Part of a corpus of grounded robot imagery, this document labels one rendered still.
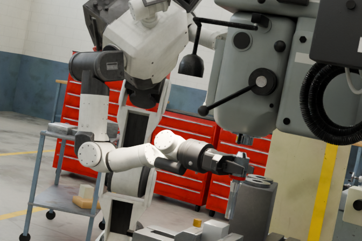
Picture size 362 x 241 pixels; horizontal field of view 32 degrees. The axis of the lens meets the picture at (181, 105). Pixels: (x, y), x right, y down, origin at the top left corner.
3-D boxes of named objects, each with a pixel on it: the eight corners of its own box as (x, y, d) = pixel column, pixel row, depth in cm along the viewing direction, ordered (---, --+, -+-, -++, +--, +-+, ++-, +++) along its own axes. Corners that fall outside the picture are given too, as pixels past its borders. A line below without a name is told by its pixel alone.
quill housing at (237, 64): (202, 126, 164) (224, 6, 162) (226, 126, 183) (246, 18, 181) (271, 142, 157) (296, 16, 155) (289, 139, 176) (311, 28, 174)
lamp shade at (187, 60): (179, 73, 180) (182, 52, 179) (203, 78, 179) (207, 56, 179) (176, 72, 172) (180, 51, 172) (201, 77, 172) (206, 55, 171)
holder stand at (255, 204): (224, 239, 201) (236, 179, 200) (234, 226, 222) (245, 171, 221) (261, 248, 198) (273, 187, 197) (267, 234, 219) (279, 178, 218)
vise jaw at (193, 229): (173, 243, 159) (175, 228, 159) (190, 235, 171) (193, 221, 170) (194, 249, 157) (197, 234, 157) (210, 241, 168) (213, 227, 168)
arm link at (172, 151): (208, 148, 184) (178, 140, 191) (192, 132, 176) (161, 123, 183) (192, 183, 181) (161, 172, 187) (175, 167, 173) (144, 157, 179)
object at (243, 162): (249, 156, 173) (245, 175, 173) (232, 153, 173) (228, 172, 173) (250, 159, 168) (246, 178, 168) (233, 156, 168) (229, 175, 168)
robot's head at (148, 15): (129, 14, 199) (127, -4, 192) (158, 5, 201) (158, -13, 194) (136, 29, 196) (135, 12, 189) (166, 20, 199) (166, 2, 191)
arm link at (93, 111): (65, 165, 192) (71, 93, 193) (88, 164, 204) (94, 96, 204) (97, 168, 187) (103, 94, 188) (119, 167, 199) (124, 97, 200)
